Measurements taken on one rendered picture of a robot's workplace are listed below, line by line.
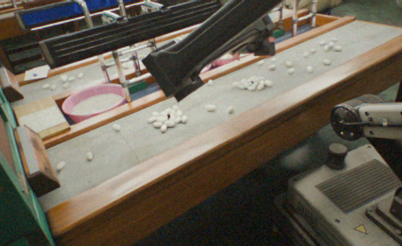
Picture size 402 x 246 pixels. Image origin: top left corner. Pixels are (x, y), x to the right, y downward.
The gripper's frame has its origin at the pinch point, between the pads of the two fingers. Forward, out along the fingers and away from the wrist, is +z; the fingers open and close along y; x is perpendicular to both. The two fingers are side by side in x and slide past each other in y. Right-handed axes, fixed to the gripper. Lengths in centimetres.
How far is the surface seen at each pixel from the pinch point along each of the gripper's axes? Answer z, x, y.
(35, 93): 23, 1, -103
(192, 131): 0.1, -26.7, -21.6
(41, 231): -37, -57, -47
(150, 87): 36, 6, -50
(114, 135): 0, -27, -50
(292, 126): 10.8, -23.4, 13.1
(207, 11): -10.0, 13.5, -15.2
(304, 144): 111, -9, 35
